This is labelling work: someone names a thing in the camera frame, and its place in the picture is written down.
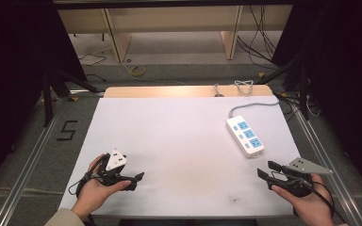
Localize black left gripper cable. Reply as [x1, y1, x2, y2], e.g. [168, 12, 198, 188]
[67, 155, 108, 198]

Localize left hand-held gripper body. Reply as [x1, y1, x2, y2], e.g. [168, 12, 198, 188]
[97, 147, 130, 186]

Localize black metal stand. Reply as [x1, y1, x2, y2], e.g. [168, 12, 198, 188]
[257, 55, 313, 121]
[41, 65, 106, 127]

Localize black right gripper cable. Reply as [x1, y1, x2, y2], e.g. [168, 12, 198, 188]
[307, 179, 349, 226]

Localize person's right hand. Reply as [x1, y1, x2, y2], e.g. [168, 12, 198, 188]
[271, 173, 336, 226]

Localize thin white floor cable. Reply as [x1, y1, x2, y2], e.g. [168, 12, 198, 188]
[120, 59, 187, 87]

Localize white power strip blue sockets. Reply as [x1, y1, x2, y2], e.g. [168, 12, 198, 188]
[225, 115, 265, 159]

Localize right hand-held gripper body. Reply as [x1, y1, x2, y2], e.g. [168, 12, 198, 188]
[275, 157, 335, 199]

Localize thin cable with dark plug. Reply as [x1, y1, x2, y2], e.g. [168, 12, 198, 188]
[213, 83, 225, 98]

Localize person's left hand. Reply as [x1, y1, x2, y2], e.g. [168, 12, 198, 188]
[71, 153, 133, 221]

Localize black floor cable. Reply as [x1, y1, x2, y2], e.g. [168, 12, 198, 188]
[77, 52, 107, 83]

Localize coiled grey cable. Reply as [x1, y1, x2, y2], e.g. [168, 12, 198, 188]
[234, 79, 255, 97]

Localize black curtain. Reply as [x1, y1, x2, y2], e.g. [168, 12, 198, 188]
[271, 0, 362, 202]
[0, 0, 88, 196]

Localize yellow tape roll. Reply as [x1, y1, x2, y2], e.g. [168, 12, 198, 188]
[130, 64, 146, 77]

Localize bundle of black hanging cables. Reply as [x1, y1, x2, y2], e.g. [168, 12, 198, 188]
[236, 4, 280, 71]

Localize aluminium rail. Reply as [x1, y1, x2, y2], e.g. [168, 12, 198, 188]
[0, 96, 72, 226]
[290, 103, 362, 226]

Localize grey power strip cable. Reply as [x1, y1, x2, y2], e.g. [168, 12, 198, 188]
[228, 99, 281, 119]

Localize light wooden bench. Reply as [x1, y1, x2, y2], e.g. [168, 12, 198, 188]
[57, 4, 294, 63]

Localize white board sheet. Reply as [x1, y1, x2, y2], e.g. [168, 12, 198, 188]
[58, 95, 302, 218]

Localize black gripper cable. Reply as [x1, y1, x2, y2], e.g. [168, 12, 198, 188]
[307, 179, 349, 226]
[67, 155, 108, 198]

